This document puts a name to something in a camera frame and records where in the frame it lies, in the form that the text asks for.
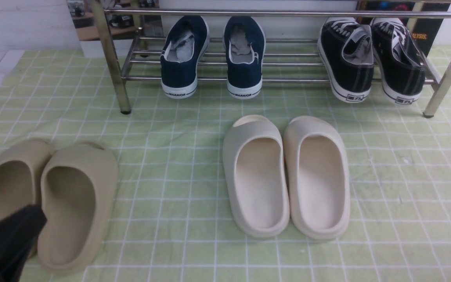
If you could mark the black right canvas sneaker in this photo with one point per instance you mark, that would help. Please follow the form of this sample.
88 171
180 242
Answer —
402 75

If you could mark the cream slide slipper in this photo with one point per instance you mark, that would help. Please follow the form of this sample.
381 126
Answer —
252 155
318 178

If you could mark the cream left slide slipper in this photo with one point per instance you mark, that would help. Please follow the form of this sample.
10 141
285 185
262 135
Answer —
252 155

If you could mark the navy left sneaker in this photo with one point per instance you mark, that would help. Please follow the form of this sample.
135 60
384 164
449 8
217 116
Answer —
185 45

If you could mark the black left canvas sneaker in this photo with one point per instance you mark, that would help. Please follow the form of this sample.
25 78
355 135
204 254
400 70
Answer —
345 47

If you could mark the metal shoe rack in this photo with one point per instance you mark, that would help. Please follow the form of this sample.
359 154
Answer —
120 74

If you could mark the photo poster board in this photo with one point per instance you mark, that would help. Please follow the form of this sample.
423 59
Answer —
122 27

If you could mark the tan slide slipper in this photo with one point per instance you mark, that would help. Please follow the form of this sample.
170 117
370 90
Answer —
78 186
22 168

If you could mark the navy right sneaker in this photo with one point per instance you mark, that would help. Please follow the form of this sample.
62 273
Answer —
244 44

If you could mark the tan left slide slipper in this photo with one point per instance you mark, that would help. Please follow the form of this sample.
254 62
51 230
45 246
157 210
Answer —
22 168

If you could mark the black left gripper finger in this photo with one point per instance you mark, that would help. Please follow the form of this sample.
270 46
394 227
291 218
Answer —
18 235

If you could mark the black canvas sneaker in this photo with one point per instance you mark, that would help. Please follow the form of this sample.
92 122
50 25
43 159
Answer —
402 75
345 47

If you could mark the tan right slide slipper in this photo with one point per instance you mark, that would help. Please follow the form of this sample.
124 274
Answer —
78 186

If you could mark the green checkered floor cloth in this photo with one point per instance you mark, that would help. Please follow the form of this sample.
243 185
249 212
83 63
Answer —
172 220

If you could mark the dark poster board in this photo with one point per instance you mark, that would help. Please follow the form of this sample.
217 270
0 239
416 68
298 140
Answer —
425 29

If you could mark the cream right slide slipper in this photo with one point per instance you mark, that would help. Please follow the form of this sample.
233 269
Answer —
318 178

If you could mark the navy sneaker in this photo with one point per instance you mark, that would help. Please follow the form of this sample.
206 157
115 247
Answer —
244 44
185 45

